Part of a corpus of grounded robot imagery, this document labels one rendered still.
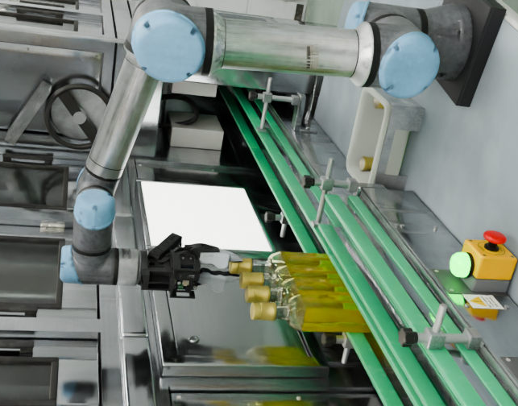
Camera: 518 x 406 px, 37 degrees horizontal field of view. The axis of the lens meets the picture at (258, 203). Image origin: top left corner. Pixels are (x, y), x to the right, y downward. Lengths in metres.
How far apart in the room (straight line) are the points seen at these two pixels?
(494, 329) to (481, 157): 0.38
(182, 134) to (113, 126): 1.14
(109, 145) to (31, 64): 0.96
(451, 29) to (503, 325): 0.58
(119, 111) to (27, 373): 0.53
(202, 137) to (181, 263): 1.17
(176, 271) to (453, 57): 0.68
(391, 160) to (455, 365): 0.70
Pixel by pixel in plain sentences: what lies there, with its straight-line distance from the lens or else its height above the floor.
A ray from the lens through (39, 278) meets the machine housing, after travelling 1.84.
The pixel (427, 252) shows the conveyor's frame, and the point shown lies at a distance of 1.50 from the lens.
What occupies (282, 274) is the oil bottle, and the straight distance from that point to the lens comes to 1.57.
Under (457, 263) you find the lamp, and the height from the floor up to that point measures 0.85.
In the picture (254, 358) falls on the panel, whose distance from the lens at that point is 1.56.
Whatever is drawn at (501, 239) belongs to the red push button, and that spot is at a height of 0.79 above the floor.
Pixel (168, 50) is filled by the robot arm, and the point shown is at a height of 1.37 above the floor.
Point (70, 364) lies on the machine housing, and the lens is 1.57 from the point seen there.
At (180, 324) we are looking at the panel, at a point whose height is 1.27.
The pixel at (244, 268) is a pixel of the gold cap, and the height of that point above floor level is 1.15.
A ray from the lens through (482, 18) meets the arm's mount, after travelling 1.54.
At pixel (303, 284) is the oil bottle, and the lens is 1.54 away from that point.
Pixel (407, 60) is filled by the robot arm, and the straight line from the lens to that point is 1.37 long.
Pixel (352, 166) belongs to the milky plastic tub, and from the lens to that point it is 1.93.
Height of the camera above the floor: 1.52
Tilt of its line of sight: 14 degrees down
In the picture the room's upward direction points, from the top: 86 degrees counter-clockwise
